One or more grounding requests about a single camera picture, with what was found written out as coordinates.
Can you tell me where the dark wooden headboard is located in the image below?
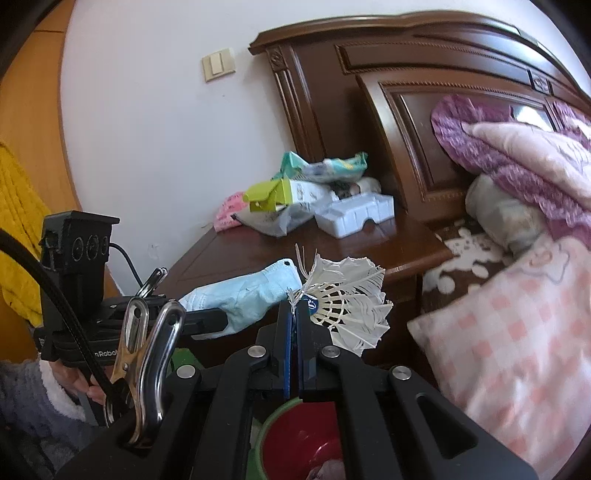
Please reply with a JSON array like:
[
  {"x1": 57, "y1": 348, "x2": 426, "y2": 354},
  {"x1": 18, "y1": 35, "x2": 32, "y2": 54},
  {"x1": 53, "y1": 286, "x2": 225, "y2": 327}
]
[{"x1": 248, "y1": 11, "x2": 591, "y2": 232}]

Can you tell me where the wooden wardrobe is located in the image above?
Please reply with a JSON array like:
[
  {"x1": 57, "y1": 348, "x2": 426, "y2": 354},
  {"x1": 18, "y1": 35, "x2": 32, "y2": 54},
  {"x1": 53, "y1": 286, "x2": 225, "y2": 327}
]
[{"x1": 0, "y1": 0, "x2": 123, "y2": 296}]

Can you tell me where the white plastic tray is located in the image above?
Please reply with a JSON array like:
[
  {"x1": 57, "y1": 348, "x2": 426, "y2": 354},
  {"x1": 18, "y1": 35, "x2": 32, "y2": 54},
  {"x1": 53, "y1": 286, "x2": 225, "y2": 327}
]
[{"x1": 314, "y1": 193, "x2": 395, "y2": 239}]

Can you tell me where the green wet wipes pack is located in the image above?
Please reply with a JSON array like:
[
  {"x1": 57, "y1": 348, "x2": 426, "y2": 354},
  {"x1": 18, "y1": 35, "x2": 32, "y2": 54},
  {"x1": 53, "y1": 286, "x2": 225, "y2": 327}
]
[{"x1": 272, "y1": 151, "x2": 370, "y2": 182}]

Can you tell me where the yellow knit cloth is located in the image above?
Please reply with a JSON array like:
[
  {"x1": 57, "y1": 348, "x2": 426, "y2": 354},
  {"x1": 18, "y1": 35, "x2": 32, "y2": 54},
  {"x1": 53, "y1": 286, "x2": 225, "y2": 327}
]
[{"x1": 0, "y1": 141, "x2": 51, "y2": 326}]

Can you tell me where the small white sock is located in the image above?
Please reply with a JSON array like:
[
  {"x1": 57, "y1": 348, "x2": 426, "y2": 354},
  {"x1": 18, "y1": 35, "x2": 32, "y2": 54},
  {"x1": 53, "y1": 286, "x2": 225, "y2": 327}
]
[{"x1": 339, "y1": 176, "x2": 383, "y2": 200}]

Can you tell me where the brown white printed blanket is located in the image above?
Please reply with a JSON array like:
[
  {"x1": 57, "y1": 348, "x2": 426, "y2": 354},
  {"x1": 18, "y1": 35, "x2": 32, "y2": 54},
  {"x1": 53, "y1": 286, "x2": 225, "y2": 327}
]
[{"x1": 418, "y1": 222, "x2": 522, "y2": 315}]

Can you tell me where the metal spring clip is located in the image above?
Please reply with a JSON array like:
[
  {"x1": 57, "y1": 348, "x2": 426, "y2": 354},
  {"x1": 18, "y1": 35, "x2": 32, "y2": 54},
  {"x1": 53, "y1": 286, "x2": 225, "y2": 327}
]
[
  {"x1": 104, "y1": 296, "x2": 186, "y2": 448},
  {"x1": 136, "y1": 267, "x2": 169, "y2": 298}
]

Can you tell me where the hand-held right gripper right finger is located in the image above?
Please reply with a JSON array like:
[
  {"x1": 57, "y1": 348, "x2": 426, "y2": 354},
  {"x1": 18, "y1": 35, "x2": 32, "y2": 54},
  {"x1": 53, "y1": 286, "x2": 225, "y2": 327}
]
[{"x1": 295, "y1": 302, "x2": 539, "y2": 480}]

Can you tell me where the person's left hand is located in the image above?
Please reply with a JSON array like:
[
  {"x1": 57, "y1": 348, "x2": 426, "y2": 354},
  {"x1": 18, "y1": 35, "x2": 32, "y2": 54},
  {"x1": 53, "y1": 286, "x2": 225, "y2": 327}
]
[{"x1": 48, "y1": 357, "x2": 114, "y2": 409}]

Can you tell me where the pink tissue pack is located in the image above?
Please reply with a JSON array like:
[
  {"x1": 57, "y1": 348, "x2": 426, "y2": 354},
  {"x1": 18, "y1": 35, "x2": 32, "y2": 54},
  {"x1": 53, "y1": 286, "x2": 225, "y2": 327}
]
[{"x1": 212, "y1": 190, "x2": 247, "y2": 233}]

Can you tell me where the wooden nightstand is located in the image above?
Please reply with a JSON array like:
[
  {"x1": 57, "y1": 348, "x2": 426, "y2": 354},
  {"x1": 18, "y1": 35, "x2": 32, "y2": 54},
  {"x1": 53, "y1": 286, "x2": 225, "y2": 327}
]
[{"x1": 154, "y1": 215, "x2": 455, "y2": 370}]

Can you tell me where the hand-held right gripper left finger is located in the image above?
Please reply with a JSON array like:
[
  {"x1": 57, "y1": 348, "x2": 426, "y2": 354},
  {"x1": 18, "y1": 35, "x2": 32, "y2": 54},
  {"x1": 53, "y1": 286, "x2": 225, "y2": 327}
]
[{"x1": 55, "y1": 302, "x2": 296, "y2": 480}]

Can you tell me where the white feather shuttlecock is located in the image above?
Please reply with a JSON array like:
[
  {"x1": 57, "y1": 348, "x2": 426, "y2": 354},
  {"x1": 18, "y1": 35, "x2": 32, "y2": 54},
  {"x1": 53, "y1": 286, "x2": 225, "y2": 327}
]
[{"x1": 286, "y1": 244, "x2": 393, "y2": 357}]

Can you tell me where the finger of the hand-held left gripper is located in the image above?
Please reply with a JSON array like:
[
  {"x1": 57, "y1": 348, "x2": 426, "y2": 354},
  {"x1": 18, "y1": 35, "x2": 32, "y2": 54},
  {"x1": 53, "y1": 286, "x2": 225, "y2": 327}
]
[{"x1": 178, "y1": 308, "x2": 232, "y2": 341}]

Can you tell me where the beige light switch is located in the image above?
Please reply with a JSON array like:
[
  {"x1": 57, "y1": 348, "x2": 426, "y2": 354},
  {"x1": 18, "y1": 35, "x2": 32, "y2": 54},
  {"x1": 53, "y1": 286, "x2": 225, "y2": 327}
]
[{"x1": 201, "y1": 46, "x2": 237, "y2": 84}]

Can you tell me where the purple lace-edged quilt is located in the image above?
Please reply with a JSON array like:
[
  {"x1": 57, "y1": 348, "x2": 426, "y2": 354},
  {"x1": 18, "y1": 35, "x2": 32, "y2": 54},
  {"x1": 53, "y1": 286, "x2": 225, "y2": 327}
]
[{"x1": 430, "y1": 93, "x2": 591, "y2": 241}]

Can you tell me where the grey pillow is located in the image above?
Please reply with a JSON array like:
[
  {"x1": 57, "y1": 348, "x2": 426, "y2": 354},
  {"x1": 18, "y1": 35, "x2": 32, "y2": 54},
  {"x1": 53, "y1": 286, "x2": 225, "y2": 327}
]
[{"x1": 464, "y1": 173, "x2": 550, "y2": 252}]

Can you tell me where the clear plastic bag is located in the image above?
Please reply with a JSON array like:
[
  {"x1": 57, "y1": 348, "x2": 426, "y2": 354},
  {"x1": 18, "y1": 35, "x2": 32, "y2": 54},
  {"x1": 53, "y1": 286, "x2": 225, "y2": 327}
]
[{"x1": 233, "y1": 203, "x2": 324, "y2": 238}]

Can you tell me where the pink checked quilt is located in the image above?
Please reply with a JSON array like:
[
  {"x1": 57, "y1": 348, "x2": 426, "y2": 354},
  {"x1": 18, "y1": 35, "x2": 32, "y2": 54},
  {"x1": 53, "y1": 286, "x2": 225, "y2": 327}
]
[{"x1": 406, "y1": 233, "x2": 591, "y2": 480}]

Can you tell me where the yellow-green and white box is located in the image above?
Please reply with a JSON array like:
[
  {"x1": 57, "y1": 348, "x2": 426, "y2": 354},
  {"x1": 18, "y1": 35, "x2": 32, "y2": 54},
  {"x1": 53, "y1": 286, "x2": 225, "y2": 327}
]
[{"x1": 242, "y1": 178, "x2": 340, "y2": 214}]

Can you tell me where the red bin with green rim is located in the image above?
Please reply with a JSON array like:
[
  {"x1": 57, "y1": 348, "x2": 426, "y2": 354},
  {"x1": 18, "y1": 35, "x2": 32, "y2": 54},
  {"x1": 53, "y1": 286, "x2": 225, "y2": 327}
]
[{"x1": 252, "y1": 396, "x2": 347, "y2": 480}]

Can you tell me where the blue face mask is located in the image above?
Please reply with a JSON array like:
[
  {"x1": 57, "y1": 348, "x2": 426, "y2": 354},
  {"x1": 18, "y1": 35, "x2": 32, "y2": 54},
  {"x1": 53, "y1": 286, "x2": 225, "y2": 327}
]
[{"x1": 178, "y1": 258, "x2": 301, "y2": 335}]

